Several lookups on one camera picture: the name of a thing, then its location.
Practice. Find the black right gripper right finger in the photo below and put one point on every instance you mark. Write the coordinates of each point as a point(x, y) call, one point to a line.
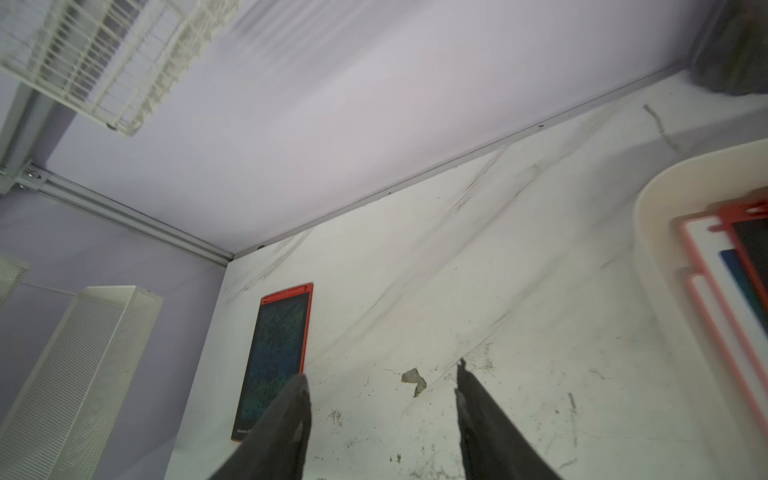
point(491, 445)

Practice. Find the white wire wall basket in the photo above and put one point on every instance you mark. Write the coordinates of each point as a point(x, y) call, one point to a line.
point(112, 61)

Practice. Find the red writing tablet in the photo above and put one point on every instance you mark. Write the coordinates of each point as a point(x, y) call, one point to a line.
point(277, 353)
point(745, 222)

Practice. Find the cream plastic storage box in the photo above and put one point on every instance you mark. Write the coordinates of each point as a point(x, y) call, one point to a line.
point(735, 443)

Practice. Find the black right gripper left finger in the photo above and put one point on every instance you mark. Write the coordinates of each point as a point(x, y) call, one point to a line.
point(276, 447)

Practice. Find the dark glass vase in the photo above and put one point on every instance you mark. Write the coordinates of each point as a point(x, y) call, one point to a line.
point(729, 53)

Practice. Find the pink writing tablet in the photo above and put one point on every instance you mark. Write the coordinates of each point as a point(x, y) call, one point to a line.
point(716, 256)
point(740, 367)

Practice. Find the white mesh wall shelf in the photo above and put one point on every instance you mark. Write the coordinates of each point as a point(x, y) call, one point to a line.
point(59, 424)

